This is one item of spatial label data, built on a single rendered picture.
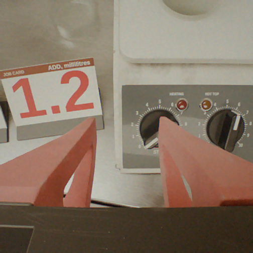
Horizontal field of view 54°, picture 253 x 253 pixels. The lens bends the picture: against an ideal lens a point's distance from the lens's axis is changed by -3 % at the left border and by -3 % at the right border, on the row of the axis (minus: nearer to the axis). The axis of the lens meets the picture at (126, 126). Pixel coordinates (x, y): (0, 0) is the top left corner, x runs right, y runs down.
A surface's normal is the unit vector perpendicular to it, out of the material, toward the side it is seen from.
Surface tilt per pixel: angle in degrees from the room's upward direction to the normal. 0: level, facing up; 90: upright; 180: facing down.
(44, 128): 0
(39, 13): 0
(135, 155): 30
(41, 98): 40
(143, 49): 0
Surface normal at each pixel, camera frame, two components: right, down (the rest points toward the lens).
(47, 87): 0.08, 0.43
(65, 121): 0.00, -0.24
